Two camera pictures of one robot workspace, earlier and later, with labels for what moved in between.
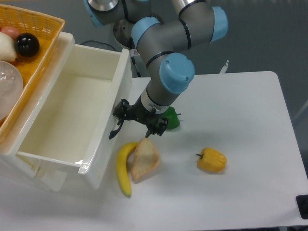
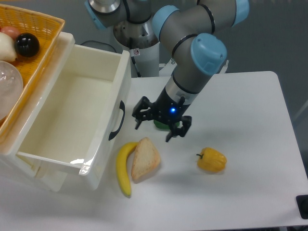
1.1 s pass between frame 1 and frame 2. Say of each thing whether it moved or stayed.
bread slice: stayed
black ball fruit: stayed
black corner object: stayed
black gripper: moved
